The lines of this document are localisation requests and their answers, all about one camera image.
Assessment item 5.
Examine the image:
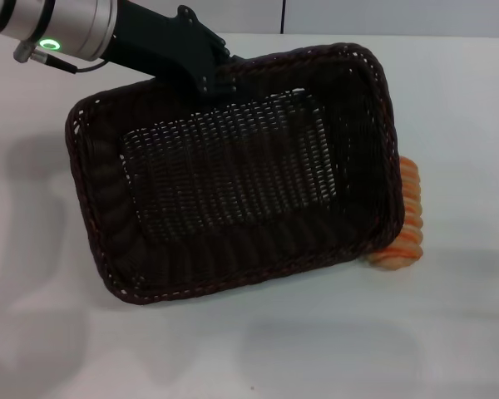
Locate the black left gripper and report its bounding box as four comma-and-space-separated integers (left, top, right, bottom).
101, 0, 248, 99

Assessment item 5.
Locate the orange striped bread loaf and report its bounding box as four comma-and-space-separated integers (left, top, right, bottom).
364, 155, 425, 273

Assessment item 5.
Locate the grey cable with metal plug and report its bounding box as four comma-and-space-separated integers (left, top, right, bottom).
12, 40, 106, 75

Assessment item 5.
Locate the dark woven wicker basket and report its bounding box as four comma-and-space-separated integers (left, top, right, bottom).
64, 41, 405, 307

